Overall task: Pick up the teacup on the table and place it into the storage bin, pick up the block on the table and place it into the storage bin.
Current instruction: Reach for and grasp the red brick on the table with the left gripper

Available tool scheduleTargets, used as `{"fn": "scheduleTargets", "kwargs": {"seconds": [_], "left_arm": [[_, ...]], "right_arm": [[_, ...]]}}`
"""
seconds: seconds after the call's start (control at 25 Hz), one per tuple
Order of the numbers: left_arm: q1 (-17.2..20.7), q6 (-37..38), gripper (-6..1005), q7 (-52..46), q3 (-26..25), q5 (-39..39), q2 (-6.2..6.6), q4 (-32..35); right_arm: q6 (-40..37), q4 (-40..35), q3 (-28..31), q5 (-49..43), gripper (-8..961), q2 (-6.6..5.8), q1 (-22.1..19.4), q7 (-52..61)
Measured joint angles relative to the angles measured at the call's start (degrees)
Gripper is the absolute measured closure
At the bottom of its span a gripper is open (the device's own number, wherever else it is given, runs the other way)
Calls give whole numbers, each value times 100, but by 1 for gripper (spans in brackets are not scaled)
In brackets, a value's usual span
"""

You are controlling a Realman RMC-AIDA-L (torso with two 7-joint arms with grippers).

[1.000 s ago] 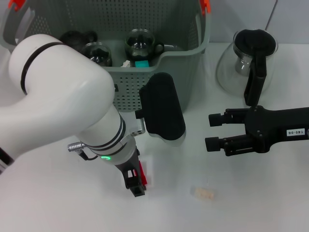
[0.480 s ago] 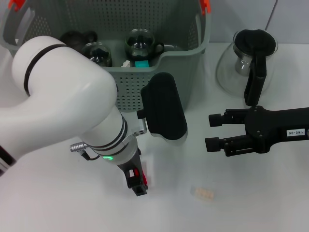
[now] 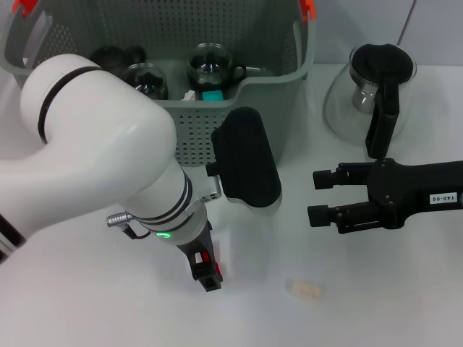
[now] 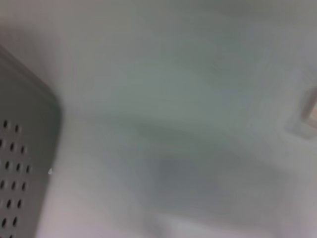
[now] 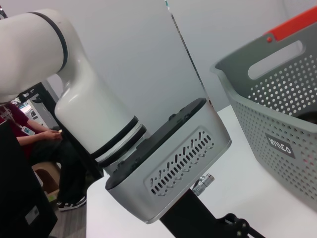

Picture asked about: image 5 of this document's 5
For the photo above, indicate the seated person maroon shirt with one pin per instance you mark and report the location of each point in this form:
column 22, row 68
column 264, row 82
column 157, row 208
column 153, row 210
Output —
column 27, row 134

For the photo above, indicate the left wrist camera housing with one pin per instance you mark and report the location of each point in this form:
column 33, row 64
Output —
column 178, row 173

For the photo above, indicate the light wooden stool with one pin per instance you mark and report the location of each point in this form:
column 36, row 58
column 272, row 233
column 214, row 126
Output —
column 48, row 178

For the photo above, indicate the grey perforated storage bin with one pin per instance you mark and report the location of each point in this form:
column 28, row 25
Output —
column 272, row 119

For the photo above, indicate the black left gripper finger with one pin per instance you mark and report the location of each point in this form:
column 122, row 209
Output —
column 241, row 228

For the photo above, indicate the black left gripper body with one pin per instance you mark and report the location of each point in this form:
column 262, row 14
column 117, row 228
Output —
column 190, row 215

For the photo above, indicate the black computer monitor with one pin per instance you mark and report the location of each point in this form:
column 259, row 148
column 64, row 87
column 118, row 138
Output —
column 15, row 186

